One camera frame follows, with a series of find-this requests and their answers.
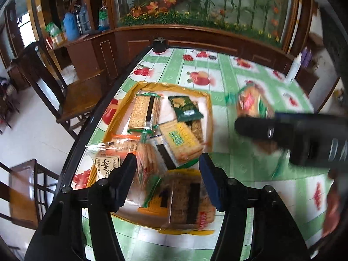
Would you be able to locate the green fruit pattern tablecloth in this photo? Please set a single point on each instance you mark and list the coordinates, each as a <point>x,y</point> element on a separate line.
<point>304,191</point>

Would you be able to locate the green edged cracker pack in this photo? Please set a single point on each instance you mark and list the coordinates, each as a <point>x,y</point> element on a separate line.
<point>145,113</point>

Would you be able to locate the orange soda cracker pack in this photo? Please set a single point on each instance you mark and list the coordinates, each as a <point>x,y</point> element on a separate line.
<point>149,165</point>

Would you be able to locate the wooden stool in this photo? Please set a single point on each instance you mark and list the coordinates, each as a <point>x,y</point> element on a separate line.
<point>27,192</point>

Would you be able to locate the round biscuit pack green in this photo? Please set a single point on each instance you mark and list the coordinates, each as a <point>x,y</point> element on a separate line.
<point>251,102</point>

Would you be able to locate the brown cracker pack barcode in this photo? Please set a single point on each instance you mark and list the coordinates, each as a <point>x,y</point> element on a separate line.
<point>179,204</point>

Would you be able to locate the dark green snack bag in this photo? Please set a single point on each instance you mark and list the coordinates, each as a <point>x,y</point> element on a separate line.
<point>187,112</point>

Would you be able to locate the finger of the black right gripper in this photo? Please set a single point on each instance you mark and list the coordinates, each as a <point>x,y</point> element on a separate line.
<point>257,128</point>

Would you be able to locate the yellow green cracker pack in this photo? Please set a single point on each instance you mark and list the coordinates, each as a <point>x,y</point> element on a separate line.
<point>182,142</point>

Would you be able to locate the yellow cardboard snack box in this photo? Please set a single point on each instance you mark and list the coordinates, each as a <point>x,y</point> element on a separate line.
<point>118,125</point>

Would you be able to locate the green snack bag on cabinet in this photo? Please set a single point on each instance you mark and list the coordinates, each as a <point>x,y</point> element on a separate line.
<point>57,36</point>

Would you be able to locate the white spray bottle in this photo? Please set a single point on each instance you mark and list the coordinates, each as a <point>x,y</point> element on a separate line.
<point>295,66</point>

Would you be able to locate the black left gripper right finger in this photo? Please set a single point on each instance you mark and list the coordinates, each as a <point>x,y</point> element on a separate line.
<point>216,183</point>

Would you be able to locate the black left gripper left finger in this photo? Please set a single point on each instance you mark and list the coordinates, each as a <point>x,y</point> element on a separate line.
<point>120,181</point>

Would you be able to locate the dark wooden chair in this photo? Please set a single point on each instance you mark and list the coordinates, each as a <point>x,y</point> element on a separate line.
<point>70,104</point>

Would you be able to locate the blue thermos jug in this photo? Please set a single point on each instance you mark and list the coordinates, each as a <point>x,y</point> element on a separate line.
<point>71,27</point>

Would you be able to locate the beige dried fruit snack bag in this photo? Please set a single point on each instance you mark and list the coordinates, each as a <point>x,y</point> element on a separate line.
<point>110,155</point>

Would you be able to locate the green plastic bottle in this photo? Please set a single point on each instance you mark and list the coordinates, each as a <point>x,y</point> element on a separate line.
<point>103,19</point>

